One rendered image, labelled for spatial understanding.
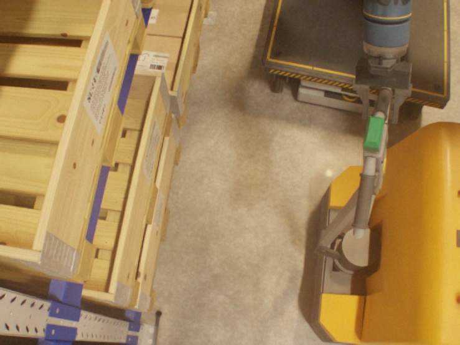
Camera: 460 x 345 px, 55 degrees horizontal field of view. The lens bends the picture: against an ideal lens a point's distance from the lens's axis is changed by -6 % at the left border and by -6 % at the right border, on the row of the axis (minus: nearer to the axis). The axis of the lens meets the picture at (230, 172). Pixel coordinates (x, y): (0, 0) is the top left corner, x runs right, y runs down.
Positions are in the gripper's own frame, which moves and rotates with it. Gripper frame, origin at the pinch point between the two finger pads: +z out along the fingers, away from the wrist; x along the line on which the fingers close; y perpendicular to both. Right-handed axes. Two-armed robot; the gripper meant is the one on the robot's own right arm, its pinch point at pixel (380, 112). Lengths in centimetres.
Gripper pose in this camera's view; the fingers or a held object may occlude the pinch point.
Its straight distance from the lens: 122.6
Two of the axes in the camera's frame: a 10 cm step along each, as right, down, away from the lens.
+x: -9.2, -1.6, 3.6
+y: 3.8, -5.8, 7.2
